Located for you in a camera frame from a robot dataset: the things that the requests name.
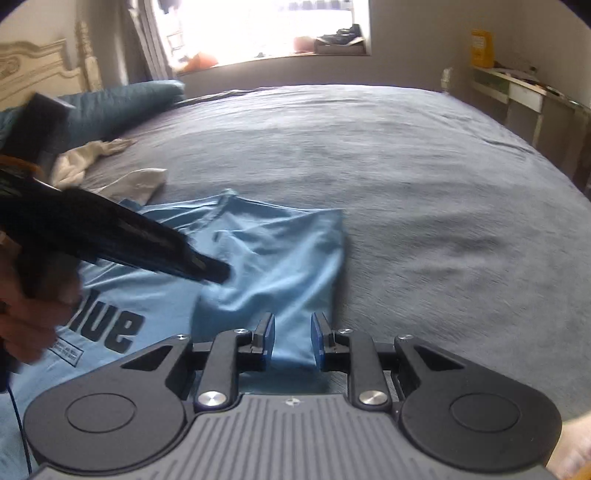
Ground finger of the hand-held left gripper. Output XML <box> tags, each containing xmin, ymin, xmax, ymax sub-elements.
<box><xmin>95</xmin><ymin>202</ymin><xmax>232</xmax><ymax>284</ymax></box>

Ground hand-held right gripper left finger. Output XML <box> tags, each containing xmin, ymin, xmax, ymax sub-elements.
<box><xmin>121</xmin><ymin>312</ymin><xmax>277</xmax><ymax>412</ymax></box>

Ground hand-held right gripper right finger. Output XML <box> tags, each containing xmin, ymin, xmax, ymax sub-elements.
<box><xmin>310</xmin><ymin>312</ymin><xmax>465</xmax><ymax>411</ymax></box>

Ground light blue t-shirt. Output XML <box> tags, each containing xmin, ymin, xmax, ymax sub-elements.
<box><xmin>0</xmin><ymin>188</ymin><xmax>348</xmax><ymax>462</ymax></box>

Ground person's left hand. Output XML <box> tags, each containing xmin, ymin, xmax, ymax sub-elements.
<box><xmin>0</xmin><ymin>284</ymin><xmax>87</xmax><ymax>365</ymax></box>

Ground person's right hand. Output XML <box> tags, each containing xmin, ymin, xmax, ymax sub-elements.
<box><xmin>549</xmin><ymin>416</ymin><xmax>591</xmax><ymax>480</ymax></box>

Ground cream garment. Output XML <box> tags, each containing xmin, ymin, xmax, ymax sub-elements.
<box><xmin>50</xmin><ymin>137</ymin><xmax>137</xmax><ymax>190</ymax></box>

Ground white long-sleeve shirt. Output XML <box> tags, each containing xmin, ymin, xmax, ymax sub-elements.
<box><xmin>95</xmin><ymin>167</ymin><xmax>169</xmax><ymax>207</ymax></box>

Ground cream carved headboard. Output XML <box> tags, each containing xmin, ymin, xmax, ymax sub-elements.
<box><xmin>0</xmin><ymin>21</ymin><xmax>102</xmax><ymax>112</ymax></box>

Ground orange bag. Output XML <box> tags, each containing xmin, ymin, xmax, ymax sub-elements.
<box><xmin>178</xmin><ymin>51</ymin><xmax>220</xmax><ymax>75</ymax></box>

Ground grey curtain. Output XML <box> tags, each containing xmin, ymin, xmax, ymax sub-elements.
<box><xmin>122</xmin><ymin>0</ymin><xmax>174</xmax><ymax>84</ymax></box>

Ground dark shoes on windowsill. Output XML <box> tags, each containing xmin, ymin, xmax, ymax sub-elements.
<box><xmin>314</xmin><ymin>25</ymin><xmax>368</xmax><ymax>55</ymax></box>

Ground white desk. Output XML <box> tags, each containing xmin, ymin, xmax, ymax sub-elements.
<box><xmin>470</xmin><ymin>64</ymin><xmax>591</xmax><ymax>153</ymax></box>

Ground yellow box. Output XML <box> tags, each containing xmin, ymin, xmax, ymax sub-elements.
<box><xmin>471</xmin><ymin>29</ymin><xmax>495</xmax><ymax>65</ymax></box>

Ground left hand-held gripper cable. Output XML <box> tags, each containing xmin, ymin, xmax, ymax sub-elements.
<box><xmin>4</xmin><ymin>364</ymin><xmax>35</xmax><ymax>474</ymax></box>

